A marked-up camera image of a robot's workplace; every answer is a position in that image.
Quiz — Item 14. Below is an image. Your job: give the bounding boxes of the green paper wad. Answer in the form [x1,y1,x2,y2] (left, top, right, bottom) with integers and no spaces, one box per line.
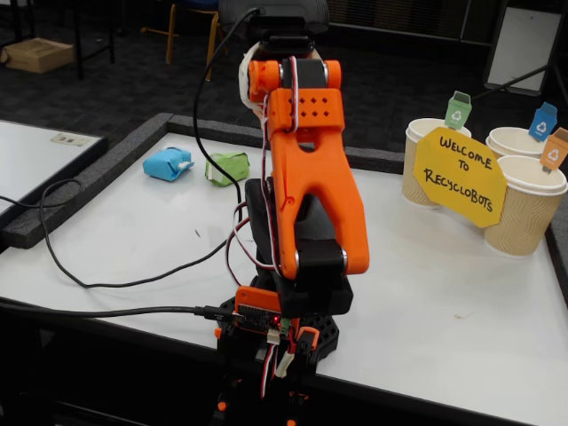
[204,152,251,189]

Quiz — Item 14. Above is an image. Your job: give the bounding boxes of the blue paper wad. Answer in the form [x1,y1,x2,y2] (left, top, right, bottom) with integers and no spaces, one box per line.
[142,147,195,182]

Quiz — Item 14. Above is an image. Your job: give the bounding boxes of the orange cased controller board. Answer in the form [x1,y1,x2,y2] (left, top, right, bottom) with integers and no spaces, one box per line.
[233,286,288,341]

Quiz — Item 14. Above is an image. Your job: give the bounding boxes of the dark grey foam strip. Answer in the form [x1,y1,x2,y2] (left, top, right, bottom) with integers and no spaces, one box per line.
[0,113,175,250]
[164,113,406,175]
[544,210,568,320]

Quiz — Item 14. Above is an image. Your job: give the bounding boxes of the black orange table clamp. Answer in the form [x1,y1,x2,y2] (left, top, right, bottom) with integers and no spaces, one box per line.
[211,326,321,426]

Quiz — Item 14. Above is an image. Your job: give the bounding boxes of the cream rippled paper cup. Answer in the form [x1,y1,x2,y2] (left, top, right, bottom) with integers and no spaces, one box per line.
[401,117,473,209]

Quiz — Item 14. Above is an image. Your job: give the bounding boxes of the white tape wrap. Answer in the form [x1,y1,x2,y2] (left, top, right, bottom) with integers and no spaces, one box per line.
[238,42,270,123]

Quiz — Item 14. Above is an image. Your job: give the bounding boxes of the yellow handwritten welcome sign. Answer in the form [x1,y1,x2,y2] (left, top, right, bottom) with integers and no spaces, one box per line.
[412,126,508,229]

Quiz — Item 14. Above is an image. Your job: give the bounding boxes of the black wrist webcam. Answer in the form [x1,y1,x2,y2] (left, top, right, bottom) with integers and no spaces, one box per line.
[217,0,332,58]

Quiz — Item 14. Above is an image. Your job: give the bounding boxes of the green recycling bin label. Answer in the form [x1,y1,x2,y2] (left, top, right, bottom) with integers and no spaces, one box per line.
[444,91,472,130]

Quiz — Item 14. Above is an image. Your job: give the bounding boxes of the small paper sticker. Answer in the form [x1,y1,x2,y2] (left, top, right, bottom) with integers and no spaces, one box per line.
[50,132,92,148]

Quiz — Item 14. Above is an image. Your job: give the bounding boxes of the kraft rippled paper cup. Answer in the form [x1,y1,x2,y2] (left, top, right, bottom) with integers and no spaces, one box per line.
[485,127,556,161]
[483,154,568,257]

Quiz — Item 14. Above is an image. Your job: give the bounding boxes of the blue recycling bin label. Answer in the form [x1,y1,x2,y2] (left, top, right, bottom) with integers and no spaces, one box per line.
[528,101,558,143]

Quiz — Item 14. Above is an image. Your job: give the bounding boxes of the orange recycling bin label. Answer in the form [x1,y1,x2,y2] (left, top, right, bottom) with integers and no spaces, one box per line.
[540,127,568,175]

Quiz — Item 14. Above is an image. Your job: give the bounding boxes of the cardboard box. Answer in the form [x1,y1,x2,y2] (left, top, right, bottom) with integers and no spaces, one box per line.
[0,37,75,75]

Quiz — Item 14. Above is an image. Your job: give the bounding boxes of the red white black servo wire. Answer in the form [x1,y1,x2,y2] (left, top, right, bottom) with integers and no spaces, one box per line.
[224,55,299,289]

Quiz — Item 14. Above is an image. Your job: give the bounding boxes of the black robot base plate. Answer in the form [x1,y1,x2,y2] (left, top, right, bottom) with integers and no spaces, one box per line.
[215,295,342,387]

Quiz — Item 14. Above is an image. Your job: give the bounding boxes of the servo wire with white connector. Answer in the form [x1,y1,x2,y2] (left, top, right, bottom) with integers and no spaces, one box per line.
[259,330,297,400]

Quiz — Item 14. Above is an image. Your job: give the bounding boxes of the black usb cable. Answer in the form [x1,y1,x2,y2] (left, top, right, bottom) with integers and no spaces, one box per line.
[0,296,244,324]

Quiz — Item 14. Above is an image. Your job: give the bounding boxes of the black webcam cable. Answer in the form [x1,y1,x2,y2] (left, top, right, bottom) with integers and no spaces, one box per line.
[0,6,264,289]

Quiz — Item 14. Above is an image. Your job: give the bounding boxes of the whiteboard with black frame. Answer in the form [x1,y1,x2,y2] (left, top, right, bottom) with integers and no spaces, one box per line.
[0,118,110,223]

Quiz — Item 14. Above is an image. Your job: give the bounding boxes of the black metal desk frame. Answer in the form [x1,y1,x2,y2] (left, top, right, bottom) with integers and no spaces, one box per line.
[8,0,117,82]

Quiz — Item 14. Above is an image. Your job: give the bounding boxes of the white panel black frame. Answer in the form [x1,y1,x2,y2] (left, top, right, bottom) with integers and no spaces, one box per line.
[482,0,565,97]

